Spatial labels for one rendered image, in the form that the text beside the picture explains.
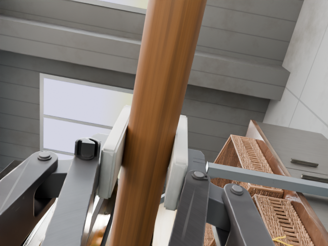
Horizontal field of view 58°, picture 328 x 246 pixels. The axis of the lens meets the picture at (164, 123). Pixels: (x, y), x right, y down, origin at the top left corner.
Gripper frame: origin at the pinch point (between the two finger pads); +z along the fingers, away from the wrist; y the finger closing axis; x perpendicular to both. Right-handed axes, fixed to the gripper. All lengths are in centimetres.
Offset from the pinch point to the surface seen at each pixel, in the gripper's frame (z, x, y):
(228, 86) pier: 276, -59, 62
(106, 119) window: 304, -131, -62
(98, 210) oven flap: 103, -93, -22
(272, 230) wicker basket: 67, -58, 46
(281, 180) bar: 85, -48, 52
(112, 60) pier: 276, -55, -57
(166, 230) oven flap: 114, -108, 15
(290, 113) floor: 245, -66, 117
